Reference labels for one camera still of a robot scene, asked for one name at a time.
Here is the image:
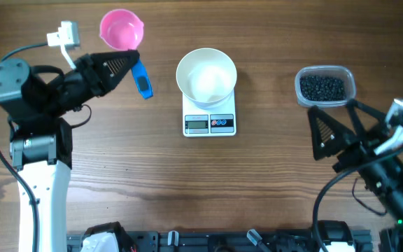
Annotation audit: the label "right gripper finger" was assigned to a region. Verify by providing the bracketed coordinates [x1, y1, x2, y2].
[346, 99, 386, 135]
[307, 106, 358, 160]

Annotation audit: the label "pink scoop with blue handle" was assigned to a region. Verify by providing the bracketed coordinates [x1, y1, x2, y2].
[99, 9, 153, 99]

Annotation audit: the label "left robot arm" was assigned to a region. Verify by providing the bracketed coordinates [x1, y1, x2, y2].
[0, 50, 140, 251]

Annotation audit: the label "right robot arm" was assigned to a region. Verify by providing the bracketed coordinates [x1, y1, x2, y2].
[307, 98, 403, 251]

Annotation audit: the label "white round bowl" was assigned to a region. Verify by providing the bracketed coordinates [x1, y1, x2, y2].
[176, 48, 238, 107]

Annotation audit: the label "white digital kitchen scale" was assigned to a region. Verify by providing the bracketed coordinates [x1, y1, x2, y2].
[183, 92, 236, 137]

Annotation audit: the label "clear plastic container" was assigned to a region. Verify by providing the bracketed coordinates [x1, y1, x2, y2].
[295, 65, 356, 108]

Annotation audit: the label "black beans in container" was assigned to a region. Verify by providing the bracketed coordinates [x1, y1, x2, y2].
[300, 75, 346, 102]

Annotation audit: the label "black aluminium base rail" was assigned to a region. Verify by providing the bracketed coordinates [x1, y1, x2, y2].
[66, 229, 374, 252]

